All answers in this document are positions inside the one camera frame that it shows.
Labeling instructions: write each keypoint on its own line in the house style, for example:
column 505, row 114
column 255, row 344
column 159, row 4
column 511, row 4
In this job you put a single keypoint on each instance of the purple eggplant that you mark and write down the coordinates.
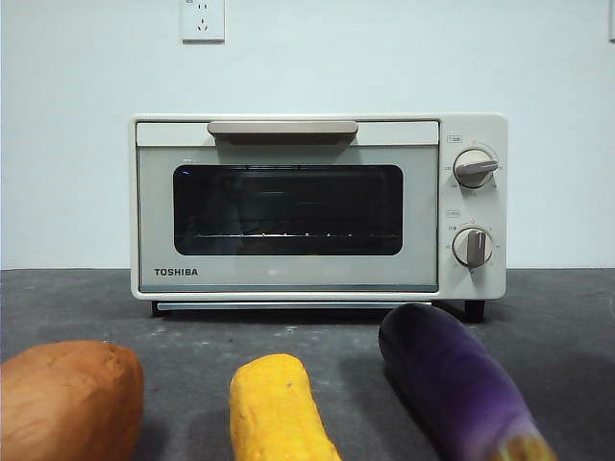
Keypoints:
column 447, row 374

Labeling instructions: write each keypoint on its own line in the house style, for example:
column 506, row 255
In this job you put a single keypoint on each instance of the silver oven crumb tray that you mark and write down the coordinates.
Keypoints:
column 288, row 306

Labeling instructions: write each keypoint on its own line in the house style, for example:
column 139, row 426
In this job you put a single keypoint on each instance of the white Toshiba toaster oven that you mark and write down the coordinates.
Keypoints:
column 480, row 129

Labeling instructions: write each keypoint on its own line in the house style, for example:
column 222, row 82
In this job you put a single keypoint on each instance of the timer knob with upright grip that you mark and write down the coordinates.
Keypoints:
column 473, row 247

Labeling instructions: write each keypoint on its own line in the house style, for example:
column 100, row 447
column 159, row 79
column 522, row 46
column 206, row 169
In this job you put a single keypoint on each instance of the temperature knob with sideways grip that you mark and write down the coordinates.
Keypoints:
column 473, row 168

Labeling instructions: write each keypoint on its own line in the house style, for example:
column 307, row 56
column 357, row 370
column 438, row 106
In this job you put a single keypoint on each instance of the yellow corn cob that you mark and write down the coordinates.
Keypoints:
column 274, row 408

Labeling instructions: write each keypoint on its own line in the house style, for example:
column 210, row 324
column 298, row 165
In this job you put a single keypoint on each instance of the brown sweet potato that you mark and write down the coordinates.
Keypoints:
column 67, row 403

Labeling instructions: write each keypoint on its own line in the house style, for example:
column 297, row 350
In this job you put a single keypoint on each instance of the white wall socket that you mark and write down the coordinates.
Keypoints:
column 203, row 21

